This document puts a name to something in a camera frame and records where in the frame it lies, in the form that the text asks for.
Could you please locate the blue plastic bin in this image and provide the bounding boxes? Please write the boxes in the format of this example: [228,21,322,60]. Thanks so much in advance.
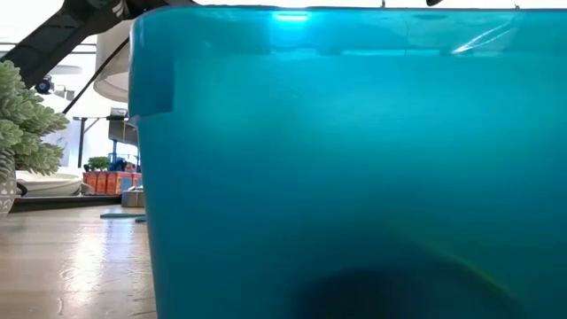
[128,4,567,319]

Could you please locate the orange red box row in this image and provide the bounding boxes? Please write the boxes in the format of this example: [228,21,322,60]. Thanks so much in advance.
[82,171,144,196]

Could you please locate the small green background plant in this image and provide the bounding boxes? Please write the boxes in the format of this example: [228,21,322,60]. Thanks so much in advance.
[83,155,111,173]

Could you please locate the white shade silver table lamp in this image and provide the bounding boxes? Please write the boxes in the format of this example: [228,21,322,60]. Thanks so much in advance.
[92,17,146,208]

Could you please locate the black background table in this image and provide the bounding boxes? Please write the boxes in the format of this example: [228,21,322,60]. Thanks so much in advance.
[72,115,139,169]

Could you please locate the white ceramic bowl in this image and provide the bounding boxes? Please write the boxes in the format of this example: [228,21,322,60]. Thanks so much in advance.
[15,170,84,198]

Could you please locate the black round fixture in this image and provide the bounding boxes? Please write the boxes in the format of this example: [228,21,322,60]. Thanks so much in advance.
[35,74,54,95]

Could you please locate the green artificial potted plant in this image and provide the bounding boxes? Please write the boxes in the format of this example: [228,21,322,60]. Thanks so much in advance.
[0,59,71,218]

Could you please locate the black left wrist camera cable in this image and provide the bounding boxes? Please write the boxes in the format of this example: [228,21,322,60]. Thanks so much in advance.
[61,37,132,115]

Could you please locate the black metal table frame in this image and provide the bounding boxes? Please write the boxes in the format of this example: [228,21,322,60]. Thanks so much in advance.
[8,194,124,214]

